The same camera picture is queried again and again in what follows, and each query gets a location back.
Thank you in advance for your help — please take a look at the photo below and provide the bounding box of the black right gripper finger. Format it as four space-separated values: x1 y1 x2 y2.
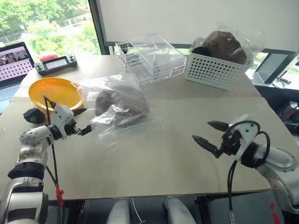
207 120 229 133
192 134 223 160

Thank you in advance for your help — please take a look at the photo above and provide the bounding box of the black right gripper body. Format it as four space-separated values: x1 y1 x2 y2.
218 129 244 157

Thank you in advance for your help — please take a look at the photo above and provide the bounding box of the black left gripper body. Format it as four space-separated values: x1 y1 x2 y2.
62 119 82 137

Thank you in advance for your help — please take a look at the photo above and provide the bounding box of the clear plastic bag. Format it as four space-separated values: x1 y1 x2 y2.
82 73 164 147

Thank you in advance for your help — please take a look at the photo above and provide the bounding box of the crumpled black cap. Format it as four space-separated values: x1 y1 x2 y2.
22 108 46 125

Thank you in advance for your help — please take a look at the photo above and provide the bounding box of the black cap in basket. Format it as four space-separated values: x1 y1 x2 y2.
192 46 213 57

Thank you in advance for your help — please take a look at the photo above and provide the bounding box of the clear plastic bag around brown cap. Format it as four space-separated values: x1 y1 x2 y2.
191 21 265 69

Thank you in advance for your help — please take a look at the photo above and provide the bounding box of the yellow plastic bowl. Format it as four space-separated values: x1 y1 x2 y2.
28 77 86 112

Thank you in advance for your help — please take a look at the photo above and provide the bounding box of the black handheld controller with screen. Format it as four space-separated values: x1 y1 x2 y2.
34 54 78 76

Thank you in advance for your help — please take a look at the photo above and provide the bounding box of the white perforated plastic basket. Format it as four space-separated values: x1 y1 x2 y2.
185 43 249 91

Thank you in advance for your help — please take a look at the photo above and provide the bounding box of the red oval object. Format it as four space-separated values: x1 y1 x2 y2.
39 54 59 62

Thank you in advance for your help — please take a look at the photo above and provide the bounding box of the red and black device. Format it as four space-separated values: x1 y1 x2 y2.
278 99 299 128

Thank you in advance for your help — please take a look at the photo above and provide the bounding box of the open laptop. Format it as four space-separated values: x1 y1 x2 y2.
0 42 36 102

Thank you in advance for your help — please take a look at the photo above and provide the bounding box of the grey framed monitor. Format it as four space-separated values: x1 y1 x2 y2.
253 48 299 84

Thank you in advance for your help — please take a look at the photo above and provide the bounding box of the clear acrylic drawer organizer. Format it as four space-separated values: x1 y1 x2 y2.
114 33 188 86

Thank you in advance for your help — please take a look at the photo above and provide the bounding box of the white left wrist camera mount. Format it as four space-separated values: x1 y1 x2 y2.
50 104 75 138

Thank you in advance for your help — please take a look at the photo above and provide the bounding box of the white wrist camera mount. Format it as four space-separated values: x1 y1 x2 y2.
50 104 75 138
228 113 261 162

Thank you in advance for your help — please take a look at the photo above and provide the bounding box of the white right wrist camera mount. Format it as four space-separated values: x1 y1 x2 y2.
228 113 261 162

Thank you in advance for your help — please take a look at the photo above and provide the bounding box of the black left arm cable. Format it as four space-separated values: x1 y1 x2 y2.
43 95 64 224

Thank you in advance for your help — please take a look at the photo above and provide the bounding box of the white string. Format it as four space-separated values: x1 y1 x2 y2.
130 197 145 224

